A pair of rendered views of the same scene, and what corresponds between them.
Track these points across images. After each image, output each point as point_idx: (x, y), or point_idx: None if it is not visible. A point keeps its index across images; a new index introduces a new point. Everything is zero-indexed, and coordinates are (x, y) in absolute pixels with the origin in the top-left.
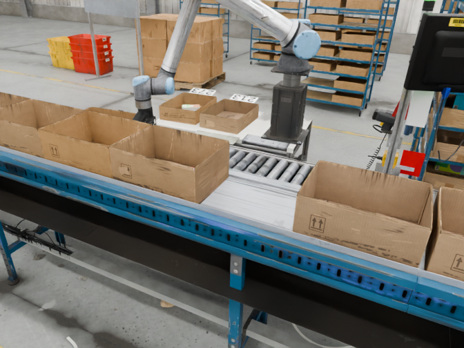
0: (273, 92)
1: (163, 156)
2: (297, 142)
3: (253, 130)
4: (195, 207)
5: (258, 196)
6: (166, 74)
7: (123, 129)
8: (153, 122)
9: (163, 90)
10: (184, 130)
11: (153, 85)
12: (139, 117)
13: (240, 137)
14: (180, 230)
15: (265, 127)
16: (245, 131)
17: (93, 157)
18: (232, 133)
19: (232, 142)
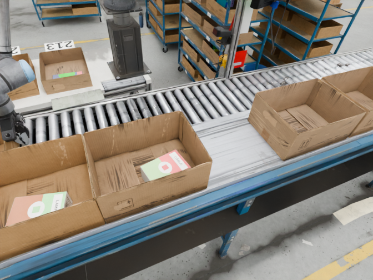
0: (114, 34)
1: (105, 155)
2: (147, 72)
3: (99, 75)
4: (217, 188)
5: (222, 141)
6: (6, 57)
7: (35, 156)
8: (23, 120)
9: (25, 80)
10: (36, 106)
11: (9, 80)
12: (10, 125)
13: (99, 87)
14: (208, 213)
15: (104, 68)
16: (95, 79)
17: (69, 220)
18: (87, 87)
19: (101, 96)
